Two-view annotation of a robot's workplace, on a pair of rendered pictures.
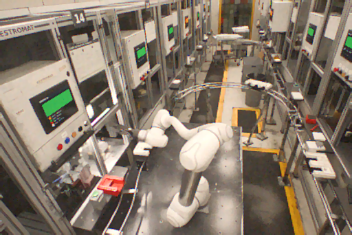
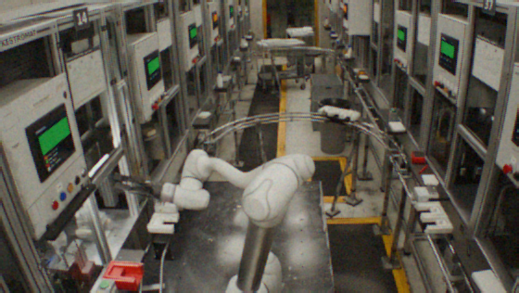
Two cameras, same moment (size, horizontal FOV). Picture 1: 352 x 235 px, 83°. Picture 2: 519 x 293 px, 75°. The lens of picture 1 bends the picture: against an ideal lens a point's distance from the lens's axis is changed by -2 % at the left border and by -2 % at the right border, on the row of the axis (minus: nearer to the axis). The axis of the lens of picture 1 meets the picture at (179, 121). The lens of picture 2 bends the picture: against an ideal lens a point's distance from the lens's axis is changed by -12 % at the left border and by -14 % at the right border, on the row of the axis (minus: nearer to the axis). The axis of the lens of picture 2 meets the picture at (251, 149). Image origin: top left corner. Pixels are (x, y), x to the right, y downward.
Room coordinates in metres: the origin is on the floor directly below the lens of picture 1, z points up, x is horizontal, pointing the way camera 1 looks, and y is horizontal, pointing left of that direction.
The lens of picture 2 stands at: (-0.31, 0.15, 2.11)
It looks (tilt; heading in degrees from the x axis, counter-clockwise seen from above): 25 degrees down; 350
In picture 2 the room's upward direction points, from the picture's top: 3 degrees counter-clockwise
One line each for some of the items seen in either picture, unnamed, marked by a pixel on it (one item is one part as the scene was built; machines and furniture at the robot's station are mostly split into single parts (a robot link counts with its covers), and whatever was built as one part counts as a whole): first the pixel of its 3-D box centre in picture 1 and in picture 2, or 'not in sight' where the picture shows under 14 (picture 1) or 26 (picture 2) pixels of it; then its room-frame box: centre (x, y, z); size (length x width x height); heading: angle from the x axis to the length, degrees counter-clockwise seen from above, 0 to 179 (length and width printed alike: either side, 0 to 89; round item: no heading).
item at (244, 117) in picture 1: (247, 120); (327, 177); (3.13, -1.26, 0.01); 1.00 x 0.55 x 0.01; 164
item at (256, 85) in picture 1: (258, 85); (338, 115); (2.81, -1.22, 0.84); 0.37 x 0.14 x 0.10; 42
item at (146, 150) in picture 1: (148, 143); (169, 214); (1.61, 0.32, 0.84); 0.36 x 0.14 x 0.10; 164
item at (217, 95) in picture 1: (216, 73); (268, 104); (5.71, -1.21, 0.01); 5.85 x 0.59 x 0.01; 164
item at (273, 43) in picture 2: (226, 49); (281, 63); (6.56, -1.67, 0.48); 0.88 x 0.56 x 0.96; 92
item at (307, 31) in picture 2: (239, 40); (300, 49); (7.67, -2.42, 0.48); 0.84 x 0.58 x 0.97; 172
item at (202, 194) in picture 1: (197, 189); (263, 273); (1.00, -0.10, 0.85); 0.18 x 0.16 x 0.22; 140
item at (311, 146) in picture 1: (315, 145); (426, 192); (1.30, -1.15, 0.92); 0.13 x 0.10 x 0.09; 74
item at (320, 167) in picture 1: (316, 161); (429, 214); (1.18, -1.12, 0.84); 0.37 x 0.14 x 0.10; 164
